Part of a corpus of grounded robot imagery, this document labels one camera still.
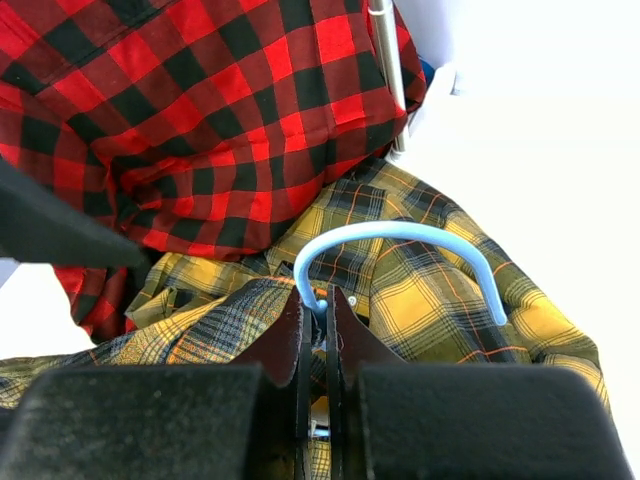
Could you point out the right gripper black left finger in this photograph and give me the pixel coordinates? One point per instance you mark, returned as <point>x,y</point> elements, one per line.
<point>280,437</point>

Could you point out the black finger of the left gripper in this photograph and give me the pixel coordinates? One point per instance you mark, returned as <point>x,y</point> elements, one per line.
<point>37,227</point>

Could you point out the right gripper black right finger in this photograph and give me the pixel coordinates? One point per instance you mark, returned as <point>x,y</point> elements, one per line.
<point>350,345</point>

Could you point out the light blue wire hanger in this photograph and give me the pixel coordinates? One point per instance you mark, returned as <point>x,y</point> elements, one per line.
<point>404,278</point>

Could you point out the yellow plaid shirt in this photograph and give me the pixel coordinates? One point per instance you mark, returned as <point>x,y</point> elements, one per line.
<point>165,401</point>

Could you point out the red black checked shirt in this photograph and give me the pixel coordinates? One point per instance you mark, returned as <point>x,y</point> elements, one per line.
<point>196,127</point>

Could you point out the metal clothes rack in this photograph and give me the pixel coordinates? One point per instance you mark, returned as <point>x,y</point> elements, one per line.
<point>382,15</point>

